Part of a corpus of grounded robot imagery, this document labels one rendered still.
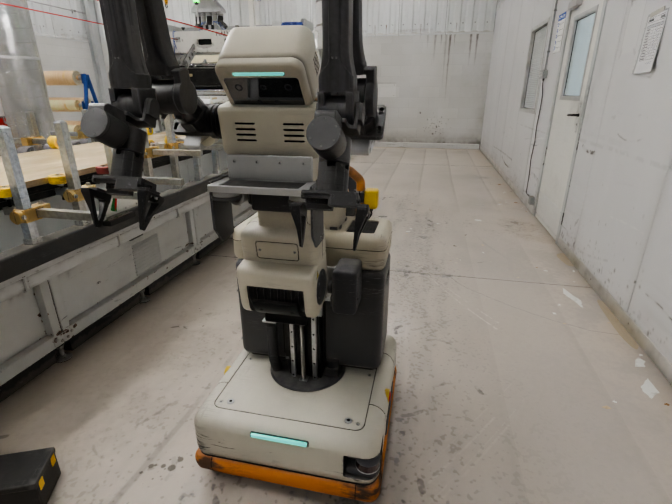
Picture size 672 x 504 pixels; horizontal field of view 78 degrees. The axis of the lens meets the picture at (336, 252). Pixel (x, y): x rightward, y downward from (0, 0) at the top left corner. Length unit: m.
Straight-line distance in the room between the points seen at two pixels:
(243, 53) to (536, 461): 1.62
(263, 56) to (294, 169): 0.26
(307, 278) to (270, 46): 0.56
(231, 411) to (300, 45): 1.09
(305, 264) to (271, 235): 0.12
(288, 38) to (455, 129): 9.45
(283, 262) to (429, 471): 0.94
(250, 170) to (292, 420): 0.79
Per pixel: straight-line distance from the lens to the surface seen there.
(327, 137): 0.69
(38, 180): 2.20
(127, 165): 0.93
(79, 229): 2.09
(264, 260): 1.17
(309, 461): 1.44
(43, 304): 2.35
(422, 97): 10.34
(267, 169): 1.06
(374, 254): 1.35
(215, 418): 1.48
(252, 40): 1.06
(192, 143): 1.17
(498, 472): 1.75
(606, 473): 1.90
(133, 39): 0.98
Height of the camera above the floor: 1.25
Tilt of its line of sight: 21 degrees down
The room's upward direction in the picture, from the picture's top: straight up
